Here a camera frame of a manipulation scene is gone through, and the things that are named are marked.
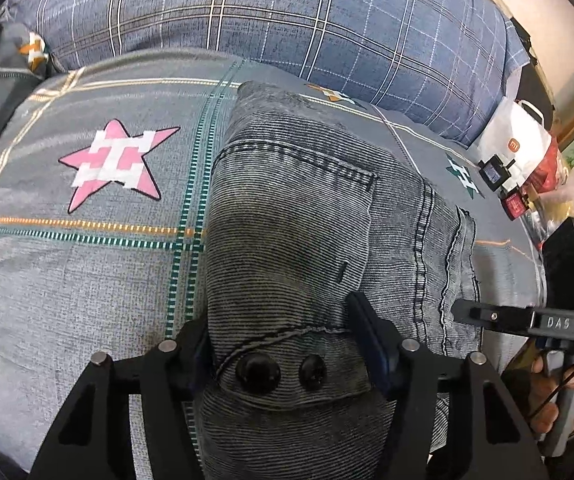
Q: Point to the red plastic bag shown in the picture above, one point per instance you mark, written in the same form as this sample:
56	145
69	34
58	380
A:
547	165

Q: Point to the white paper bag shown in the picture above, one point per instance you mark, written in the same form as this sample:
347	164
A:
507	130

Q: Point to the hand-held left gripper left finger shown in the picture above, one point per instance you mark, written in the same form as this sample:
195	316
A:
192	360

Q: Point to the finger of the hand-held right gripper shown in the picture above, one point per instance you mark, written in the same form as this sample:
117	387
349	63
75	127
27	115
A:
492	316

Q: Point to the grey denim pants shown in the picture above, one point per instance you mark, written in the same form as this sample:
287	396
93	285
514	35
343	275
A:
287	240

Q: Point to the black object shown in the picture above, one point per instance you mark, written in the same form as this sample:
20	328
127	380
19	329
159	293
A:
537	90

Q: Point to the grey star-print bedsheet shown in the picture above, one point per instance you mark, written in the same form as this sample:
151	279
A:
92	270

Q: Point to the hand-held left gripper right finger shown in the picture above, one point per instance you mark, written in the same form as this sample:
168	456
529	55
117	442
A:
372	345

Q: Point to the clear plastic bag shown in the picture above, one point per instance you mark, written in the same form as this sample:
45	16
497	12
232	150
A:
567	200

